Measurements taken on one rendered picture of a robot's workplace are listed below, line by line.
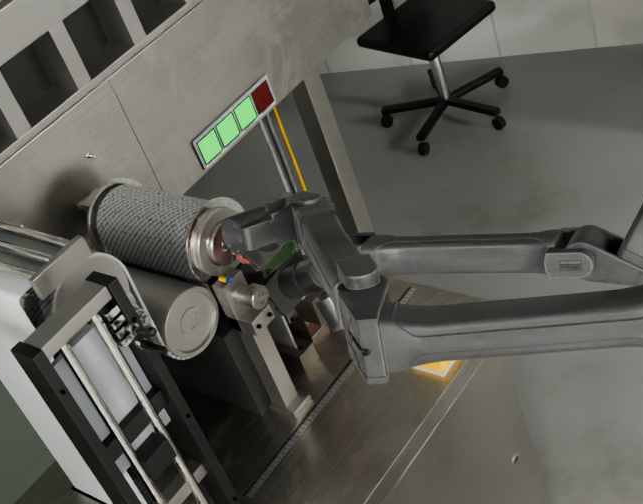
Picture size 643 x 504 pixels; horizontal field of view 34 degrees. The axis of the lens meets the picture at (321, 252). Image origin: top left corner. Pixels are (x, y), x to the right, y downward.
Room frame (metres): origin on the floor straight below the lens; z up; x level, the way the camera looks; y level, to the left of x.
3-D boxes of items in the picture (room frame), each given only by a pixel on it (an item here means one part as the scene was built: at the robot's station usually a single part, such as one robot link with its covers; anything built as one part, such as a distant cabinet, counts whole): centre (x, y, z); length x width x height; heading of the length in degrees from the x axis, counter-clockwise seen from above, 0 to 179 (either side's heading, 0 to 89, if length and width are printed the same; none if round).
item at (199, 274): (1.47, 0.15, 1.25); 0.15 x 0.01 x 0.15; 131
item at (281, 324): (1.60, 0.18, 0.97); 0.23 x 0.01 x 0.09; 41
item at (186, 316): (1.48, 0.32, 1.17); 0.26 x 0.12 x 0.12; 41
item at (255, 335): (1.41, 0.15, 1.05); 0.06 x 0.05 x 0.31; 41
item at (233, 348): (1.56, 0.29, 1.00); 0.33 x 0.07 x 0.20; 41
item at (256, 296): (1.38, 0.12, 1.18); 0.04 x 0.02 x 0.04; 131
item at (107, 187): (1.66, 0.31, 1.25); 0.15 x 0.01 x 0.15; 131
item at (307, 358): (1.60, 0.18, 0.92); 0.28 x 0.04 x 0.04; 41
